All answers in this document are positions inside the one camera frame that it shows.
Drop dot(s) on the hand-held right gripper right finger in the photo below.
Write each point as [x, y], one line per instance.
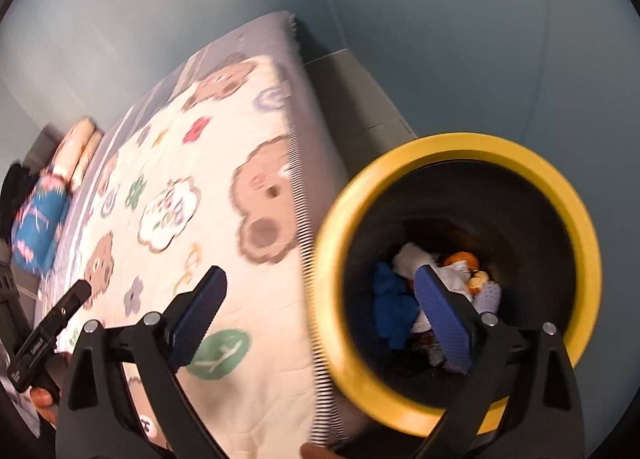
[445, 314]

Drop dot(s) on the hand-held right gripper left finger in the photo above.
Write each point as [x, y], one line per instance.
[200, 309]

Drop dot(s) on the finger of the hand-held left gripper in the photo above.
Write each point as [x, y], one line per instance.
[65, 309]

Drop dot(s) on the white tissue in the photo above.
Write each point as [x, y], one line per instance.
[410, 259]
[457, 279]

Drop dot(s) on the orange peel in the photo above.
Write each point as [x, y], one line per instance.
[462, 259]

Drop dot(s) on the black bin with yellow rim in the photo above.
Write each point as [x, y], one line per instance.
[450, 149]

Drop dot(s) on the person's left hand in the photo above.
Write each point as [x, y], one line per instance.
[45, 404]

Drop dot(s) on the blue floral folded quilt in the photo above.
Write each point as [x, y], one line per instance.
[37, 224]

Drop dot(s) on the black clothes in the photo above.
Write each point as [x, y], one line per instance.
[15, 189]

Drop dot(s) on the bear print blanket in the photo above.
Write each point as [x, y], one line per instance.
[210, 149]

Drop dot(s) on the peach pillows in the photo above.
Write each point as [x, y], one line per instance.
[75, 149]

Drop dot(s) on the grey headboard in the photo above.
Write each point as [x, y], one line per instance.
[42, 149]

